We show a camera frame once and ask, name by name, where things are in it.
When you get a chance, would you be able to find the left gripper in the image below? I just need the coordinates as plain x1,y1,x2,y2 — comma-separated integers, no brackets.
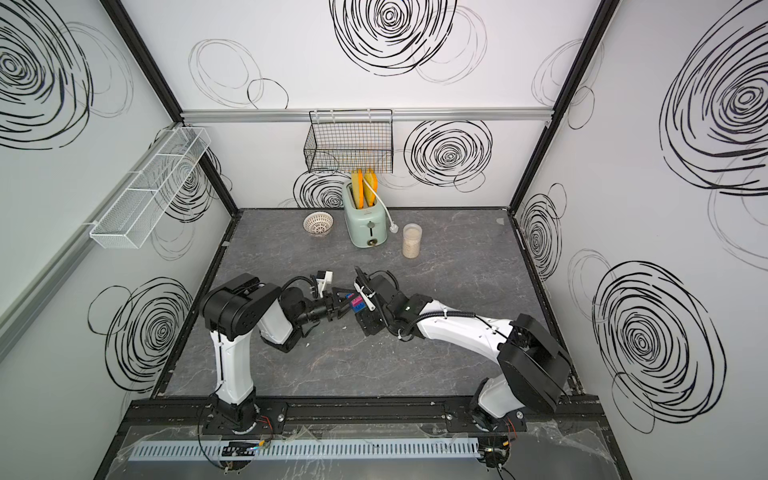
293,290,357,330

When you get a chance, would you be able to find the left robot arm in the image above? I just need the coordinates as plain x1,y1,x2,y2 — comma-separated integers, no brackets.
200,274,357,432

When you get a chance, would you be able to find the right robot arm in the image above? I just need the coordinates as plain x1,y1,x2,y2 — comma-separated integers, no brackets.
354,267,572,431

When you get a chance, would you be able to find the mint green toaster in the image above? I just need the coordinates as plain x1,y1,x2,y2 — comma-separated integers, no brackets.
342,181,389,249

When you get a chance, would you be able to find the clear jar with grains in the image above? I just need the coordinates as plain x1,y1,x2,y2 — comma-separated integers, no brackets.
402,223,423,259

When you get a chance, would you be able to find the white strainer bowl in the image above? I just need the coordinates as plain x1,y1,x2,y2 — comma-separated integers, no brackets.
302,211,334,237

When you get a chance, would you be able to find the yellow toast slice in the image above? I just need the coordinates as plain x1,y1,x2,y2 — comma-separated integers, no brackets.
350,169,365,209

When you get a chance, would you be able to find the orange toast slice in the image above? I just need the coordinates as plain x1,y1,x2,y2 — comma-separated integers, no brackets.
363,171,378,207

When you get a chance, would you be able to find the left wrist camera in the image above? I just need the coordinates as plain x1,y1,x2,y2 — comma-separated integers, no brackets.
316,270,333,297

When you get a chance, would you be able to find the white toaster cable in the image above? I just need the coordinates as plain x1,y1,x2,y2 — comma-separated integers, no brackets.
365,177,400,235

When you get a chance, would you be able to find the black wire basket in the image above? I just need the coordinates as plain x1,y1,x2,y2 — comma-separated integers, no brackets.
303,109,394,174

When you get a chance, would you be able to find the white wire shelf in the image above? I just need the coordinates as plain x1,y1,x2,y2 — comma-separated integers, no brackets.
89,126,211,249

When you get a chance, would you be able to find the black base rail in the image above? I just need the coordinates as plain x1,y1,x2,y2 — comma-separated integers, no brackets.
118,395,604,437

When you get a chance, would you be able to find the grey slotted cable duct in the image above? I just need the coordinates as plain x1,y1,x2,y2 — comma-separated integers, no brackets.
128,438,480,463

